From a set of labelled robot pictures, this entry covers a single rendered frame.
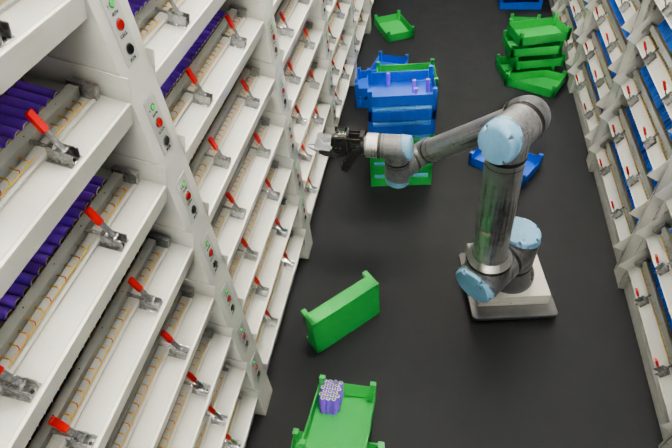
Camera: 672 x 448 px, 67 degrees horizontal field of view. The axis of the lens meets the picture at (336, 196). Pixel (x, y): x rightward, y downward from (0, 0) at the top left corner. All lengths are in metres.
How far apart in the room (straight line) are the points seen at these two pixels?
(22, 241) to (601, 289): 2.05
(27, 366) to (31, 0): 0.51
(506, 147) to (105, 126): 0.94
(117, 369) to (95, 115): 0.46
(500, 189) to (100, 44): 1.07
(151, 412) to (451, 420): 1.07
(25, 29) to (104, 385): 0.61
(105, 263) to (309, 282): 1.37
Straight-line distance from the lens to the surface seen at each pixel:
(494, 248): 1.69
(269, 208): 1.76
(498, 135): 1.38
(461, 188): 2.58
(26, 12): 0.82
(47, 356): 0.88
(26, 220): 0.79
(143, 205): 1.02
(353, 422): 1.86
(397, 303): 2.13
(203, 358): 1.45
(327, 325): 1.91
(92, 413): 1.04
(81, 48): 0.93
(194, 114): 1.21
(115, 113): 0.93
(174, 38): 1.11
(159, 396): 1.23
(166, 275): 1.15
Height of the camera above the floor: 1.78
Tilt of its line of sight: 44 degrees down
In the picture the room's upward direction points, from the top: 6 degrees counter-clockwise
